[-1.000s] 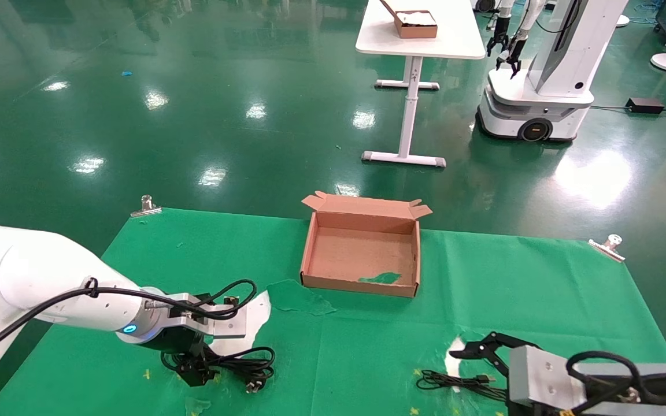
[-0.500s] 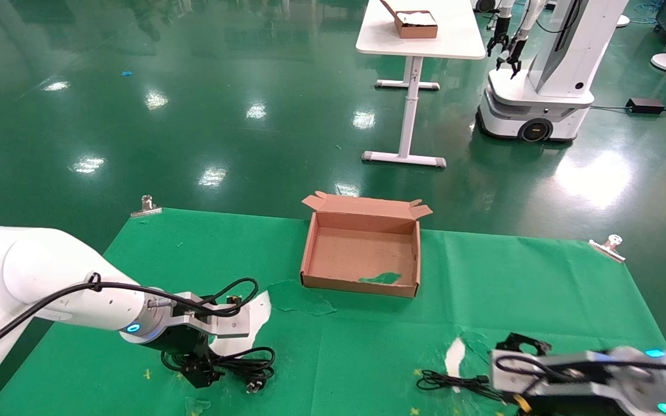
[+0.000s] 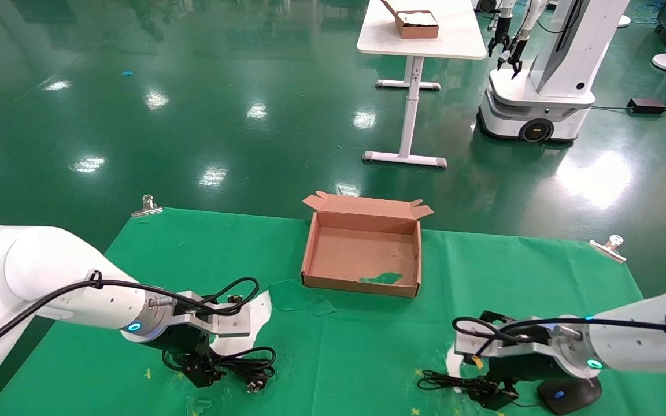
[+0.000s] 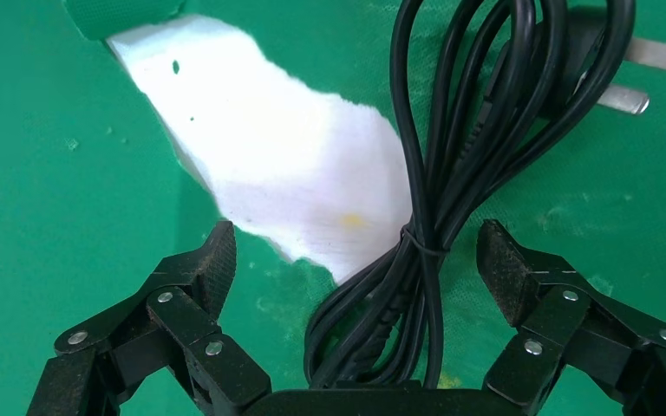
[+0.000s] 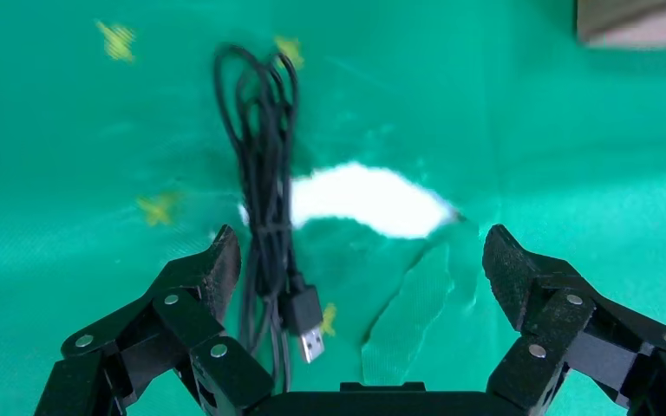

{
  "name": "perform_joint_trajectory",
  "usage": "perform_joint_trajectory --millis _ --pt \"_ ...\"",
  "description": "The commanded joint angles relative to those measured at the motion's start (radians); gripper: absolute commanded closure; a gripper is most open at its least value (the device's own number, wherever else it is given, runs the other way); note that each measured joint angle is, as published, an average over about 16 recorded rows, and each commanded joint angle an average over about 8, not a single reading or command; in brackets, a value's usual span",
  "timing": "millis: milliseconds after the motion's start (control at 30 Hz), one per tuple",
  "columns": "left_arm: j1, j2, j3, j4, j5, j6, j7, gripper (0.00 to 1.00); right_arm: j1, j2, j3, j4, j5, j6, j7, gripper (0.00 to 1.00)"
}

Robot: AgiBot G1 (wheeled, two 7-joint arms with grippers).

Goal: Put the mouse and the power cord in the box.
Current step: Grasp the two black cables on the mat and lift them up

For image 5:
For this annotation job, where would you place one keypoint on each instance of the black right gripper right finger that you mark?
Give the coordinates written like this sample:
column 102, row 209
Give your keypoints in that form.
column 563, row 327

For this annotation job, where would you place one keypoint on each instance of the open brown cardboard box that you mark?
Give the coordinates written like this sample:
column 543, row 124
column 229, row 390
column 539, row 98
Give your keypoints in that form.
column 637, row 23

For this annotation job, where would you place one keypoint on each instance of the green table cloth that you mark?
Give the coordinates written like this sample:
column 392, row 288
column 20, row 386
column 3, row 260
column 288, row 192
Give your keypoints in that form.
column 80, row 143

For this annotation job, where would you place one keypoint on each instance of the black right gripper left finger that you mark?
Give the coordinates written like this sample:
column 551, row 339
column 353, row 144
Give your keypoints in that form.
column 166, row 321

